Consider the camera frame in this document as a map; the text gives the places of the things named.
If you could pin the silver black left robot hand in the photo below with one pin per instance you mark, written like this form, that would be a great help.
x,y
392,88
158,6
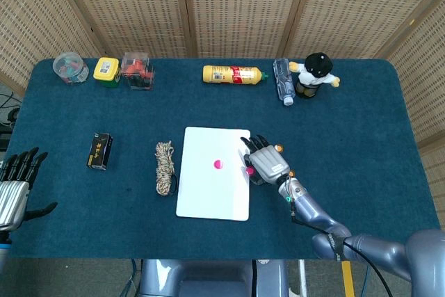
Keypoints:
x,y
12,196

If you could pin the black cardboard box gold print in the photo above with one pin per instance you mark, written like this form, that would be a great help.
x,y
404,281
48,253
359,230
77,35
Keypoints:
x,y
99,151

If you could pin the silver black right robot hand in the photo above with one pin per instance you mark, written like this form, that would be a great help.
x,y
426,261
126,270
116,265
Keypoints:
x,y
269,165

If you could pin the woven folding screen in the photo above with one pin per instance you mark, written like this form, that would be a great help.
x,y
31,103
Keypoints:
x,y
243,5

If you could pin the clear square box of clips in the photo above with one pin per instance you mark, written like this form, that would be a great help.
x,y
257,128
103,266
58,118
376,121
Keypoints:
x,y
137,72

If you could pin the pink round magnet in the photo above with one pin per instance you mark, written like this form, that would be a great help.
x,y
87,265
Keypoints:
x,y
218,164
249,171

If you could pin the white magnetic whiteboard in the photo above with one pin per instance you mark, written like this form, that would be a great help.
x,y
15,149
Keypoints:
x,y
208,192

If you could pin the green box yellow lid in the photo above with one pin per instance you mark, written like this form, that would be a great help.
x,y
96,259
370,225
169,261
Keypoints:
x,y
106,69

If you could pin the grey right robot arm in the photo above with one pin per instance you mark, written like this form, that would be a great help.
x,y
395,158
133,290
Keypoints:
x,y
379,246

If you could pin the yellow bottle red label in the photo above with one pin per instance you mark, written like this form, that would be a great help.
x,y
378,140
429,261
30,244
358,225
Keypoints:
x,y
229,74

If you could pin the grey robot torso base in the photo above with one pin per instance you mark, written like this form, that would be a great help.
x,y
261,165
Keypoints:
x,y
208,278

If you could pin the clear round jar of clips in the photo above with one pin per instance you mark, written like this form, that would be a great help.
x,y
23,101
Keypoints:
x,y
70,69

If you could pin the black white plush doll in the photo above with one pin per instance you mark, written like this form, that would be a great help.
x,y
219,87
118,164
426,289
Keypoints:
x,y
318,65

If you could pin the clear plastic water bottle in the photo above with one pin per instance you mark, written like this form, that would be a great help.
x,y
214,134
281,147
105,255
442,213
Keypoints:
x,y
284,81

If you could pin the blue table cloth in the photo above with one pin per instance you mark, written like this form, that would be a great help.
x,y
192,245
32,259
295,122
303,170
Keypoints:
x,y
104,224

